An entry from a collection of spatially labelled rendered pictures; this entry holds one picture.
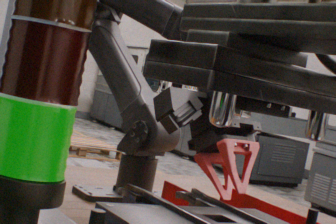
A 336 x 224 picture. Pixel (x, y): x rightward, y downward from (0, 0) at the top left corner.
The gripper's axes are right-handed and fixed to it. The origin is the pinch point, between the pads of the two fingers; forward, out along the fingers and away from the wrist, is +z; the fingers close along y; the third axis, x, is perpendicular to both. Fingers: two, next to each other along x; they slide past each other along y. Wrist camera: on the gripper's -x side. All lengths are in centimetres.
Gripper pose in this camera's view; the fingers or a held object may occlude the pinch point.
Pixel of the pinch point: (233, 191)
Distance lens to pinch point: 82.8
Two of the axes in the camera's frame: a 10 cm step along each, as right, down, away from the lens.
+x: 8.1, 1.1, 5.7
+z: 1.3, 9.2, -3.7
